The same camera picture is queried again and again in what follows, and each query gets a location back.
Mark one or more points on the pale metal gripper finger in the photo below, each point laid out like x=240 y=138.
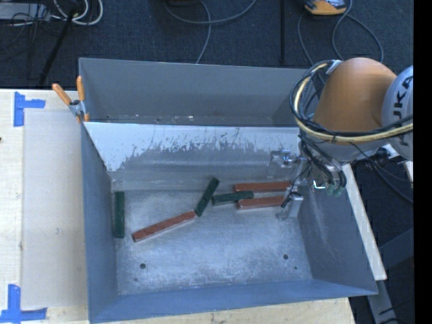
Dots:
x=284 y=158
x=293 y=205

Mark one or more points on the dark green flat block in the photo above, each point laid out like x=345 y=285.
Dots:
x=232 y=197
x=119 y=214
x=206 y=197

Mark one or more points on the grey metal bin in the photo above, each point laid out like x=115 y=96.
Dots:
x=216 y=248

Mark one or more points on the red-brown flat block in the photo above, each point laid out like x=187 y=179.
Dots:
x=261 y=186
x=260 y=202
x=163 y=226

